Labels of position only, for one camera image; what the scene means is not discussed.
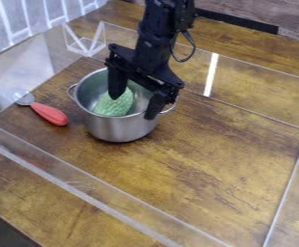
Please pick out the clear acrylic triangle bracket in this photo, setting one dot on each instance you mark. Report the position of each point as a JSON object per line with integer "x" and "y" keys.
{"x": 84, "y": 46}

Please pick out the green bitter gourd toy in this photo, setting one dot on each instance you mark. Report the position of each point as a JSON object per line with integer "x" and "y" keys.
{"x": 115, "y": 107}

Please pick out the red handled spatula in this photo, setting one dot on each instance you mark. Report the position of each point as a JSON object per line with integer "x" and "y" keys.
{"x": 45, "y": 111}

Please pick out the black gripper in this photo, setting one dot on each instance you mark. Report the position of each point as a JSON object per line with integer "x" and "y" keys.
{"x": 144, "y": 64}

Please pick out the silver metal pot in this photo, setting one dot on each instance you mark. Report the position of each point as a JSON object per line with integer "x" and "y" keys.
{"x": 112, "y": 128}

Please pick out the black strip on table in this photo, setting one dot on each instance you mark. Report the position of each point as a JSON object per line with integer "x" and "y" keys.
{"x": 243, "y": 22}

